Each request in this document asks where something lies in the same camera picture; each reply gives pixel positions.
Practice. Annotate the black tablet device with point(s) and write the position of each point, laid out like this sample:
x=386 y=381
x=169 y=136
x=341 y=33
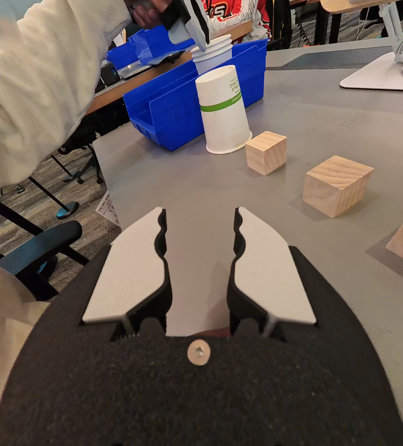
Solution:
x=135 y=71

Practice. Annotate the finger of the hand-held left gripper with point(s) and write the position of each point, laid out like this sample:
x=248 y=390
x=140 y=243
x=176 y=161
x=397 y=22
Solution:
x=182 y=33
x=196 y=21

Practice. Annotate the black charger device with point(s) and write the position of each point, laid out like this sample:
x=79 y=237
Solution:
x=110 y=75

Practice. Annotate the person's left hand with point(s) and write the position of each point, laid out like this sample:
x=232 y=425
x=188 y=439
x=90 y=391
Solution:
x=149 y=15

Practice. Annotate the black stanchion post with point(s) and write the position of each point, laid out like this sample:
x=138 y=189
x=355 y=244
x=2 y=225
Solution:
x=67 y=210

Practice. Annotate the wood-edged neighbouring table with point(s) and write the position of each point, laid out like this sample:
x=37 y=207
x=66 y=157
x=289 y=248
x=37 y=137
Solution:
x=107 y=99

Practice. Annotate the stack of white paper cups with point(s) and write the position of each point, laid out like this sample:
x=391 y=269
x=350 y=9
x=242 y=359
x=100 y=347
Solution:
x=215 y=60

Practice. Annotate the long blue plastic bin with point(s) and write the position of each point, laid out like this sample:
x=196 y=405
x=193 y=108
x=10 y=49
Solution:
x=152 y=41

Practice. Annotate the person's cream sweater torso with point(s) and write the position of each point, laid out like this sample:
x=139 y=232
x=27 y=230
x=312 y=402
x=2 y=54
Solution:
x=2 y=331

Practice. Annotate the white document stand wooden board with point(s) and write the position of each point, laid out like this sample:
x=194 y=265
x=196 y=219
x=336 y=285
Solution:
x=372 y=78

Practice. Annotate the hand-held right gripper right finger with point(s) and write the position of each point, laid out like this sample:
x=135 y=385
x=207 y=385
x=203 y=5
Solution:
x=271 y=271

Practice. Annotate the printed paper sheet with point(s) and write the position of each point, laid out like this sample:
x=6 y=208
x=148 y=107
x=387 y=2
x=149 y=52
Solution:
x=109 y=209

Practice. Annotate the person's left forearm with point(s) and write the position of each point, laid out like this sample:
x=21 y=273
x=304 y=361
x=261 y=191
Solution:
x=48 y=87

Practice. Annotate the black office chair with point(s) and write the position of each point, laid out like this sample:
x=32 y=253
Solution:
x=41 y=244

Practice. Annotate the black swivel chair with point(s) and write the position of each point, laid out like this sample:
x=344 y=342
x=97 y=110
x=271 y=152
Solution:
x=83 y=153

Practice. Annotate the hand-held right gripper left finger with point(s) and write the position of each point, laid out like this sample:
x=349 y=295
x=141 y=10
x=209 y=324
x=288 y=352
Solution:
x=128 y=271

